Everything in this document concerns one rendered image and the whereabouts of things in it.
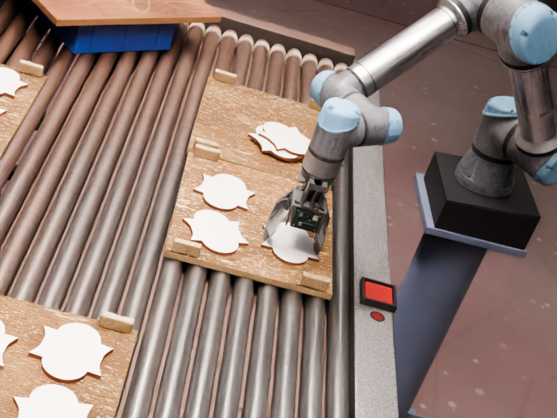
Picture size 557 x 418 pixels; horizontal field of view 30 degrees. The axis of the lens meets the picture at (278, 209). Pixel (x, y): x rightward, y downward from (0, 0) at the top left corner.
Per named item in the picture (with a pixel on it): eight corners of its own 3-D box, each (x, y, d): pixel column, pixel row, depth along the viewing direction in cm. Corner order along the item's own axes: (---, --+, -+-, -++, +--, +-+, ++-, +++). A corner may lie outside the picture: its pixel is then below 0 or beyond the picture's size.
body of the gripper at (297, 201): (283, 227, 210) (300, 178, 203) (284, 204, 217) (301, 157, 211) (318, 237, 211) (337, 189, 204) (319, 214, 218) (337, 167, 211)
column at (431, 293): (414, 411, 334) (522, 190, 289) (428, 503, 302) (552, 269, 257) (301, 386, 329) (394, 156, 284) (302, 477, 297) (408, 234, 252)
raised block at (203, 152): (218, 159, 242) (221, 149, 240) (217, 163, 240) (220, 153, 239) (193, 152, 241) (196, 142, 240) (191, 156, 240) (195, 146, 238)
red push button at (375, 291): (389, 293, 220) (391, 287, 220) (390, 309, 215) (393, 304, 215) (362, 285, 220) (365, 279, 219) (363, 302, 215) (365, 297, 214)
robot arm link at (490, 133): (496, 133, 268) (513, 86, 260) (532, 160, 259) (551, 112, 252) (462, 138, 261) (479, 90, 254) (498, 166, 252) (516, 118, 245)
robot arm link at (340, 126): (373, 114, 200) (339, 117, 195) (355, 162, 206) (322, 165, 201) (350, 93, 205) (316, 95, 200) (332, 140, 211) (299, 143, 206)
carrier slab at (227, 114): (331, 117, 281) (334, 112, 280) (328, 195, 246) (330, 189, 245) (207, 80, 278) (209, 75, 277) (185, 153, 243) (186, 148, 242)
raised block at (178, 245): (200, 254, 209) (203, 243, 207) (199, 259, 207) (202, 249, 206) (171, 246, 208) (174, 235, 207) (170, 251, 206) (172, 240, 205)
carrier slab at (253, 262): (330, 196, 246) (332, 190, 245) (330, 300, 211) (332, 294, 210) (186, 157, 242) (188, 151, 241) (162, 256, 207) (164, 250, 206)
